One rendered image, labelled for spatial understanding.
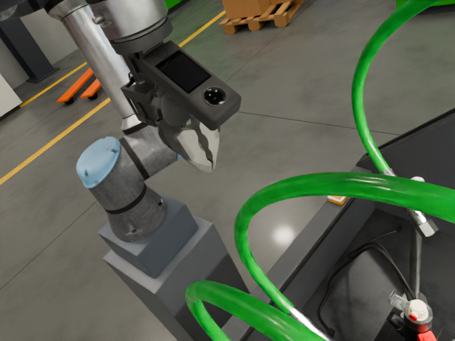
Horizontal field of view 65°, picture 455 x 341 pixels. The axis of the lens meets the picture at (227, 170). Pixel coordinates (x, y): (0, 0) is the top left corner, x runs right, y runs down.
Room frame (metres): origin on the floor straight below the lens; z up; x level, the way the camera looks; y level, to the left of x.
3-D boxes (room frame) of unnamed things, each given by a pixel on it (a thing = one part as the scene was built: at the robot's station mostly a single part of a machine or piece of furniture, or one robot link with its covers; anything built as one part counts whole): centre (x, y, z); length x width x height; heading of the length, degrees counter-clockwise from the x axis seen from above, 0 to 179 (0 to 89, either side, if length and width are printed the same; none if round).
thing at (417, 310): (0.17, -0.13, 1.09); 0.02 x 0.02 x 0.03
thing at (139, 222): (0.73, 0.26, 0.95); 0.15 x 0.15 x 0.10
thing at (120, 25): (0.43, 0.03, 1.43); 0.08 x 0.08 x 0.05
